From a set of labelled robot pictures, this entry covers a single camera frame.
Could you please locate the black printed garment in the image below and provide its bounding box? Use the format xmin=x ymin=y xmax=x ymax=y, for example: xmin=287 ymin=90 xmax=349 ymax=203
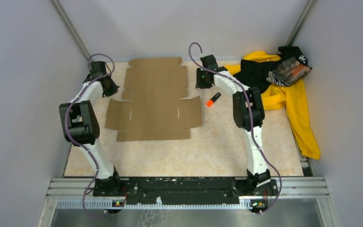
xmin=229 ymin=46 xmax=312 ymax=93

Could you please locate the aluminium frame rail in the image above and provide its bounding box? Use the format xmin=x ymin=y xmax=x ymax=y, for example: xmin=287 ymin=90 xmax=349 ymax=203
xmin=46 ymin=177 xmax=329 ymax=210

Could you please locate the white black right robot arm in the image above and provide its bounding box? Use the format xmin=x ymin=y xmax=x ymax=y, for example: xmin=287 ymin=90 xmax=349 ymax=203
xmin=196 ymin=55 xmax=271 ymax=195

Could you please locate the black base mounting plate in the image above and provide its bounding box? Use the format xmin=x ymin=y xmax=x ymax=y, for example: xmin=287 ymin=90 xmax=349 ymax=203
xmin=92 ymin=177 xmax=278 ymax=205

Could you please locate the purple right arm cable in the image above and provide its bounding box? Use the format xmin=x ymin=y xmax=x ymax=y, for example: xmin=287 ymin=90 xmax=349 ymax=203
xmin=188 ymin=42 xmax=283 ymax=216

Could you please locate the orange black highlighter marker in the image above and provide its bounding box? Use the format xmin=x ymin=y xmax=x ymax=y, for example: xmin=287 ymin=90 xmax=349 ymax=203
xmin=206 ymin=92 xmax=222 ymax=107

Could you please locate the brown cardboard box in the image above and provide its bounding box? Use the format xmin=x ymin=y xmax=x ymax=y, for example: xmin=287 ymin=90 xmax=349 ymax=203
xmin=105 ymin=57 xmax=202 ymax=142

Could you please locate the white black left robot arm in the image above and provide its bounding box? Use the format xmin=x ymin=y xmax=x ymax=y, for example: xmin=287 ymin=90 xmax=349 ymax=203
xmin=59 ymin=61 xmax=123 ymax=196

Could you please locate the yellow garment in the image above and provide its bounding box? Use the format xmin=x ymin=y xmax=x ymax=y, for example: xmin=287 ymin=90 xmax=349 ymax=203
xmin=225 ymin=51 xmax=321 ymax=160

